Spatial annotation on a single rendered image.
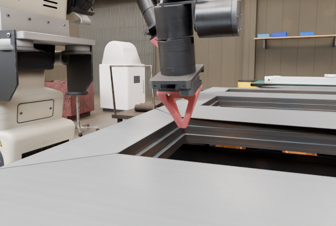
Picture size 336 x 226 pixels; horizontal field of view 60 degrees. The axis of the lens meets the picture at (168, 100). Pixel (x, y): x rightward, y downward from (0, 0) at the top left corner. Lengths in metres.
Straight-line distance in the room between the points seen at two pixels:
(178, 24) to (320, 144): 0.32
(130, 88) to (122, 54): 0.72
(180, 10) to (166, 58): 0.07
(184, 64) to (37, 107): 0.54
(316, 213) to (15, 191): 0.23
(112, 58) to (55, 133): 5.37
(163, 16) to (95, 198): 0.28
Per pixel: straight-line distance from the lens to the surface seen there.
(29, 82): 0.90
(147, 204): 0.23
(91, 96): 5.81
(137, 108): 4.07
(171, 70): 0.45
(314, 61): 8.37
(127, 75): 5.92
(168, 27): 0.44
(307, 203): 0.25
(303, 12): 8.48
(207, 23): 0.42
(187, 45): 0.44
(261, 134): 0.57
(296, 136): 0.57
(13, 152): 0.82
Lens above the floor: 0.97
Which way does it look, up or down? 7 degrees down
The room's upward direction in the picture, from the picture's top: straight up
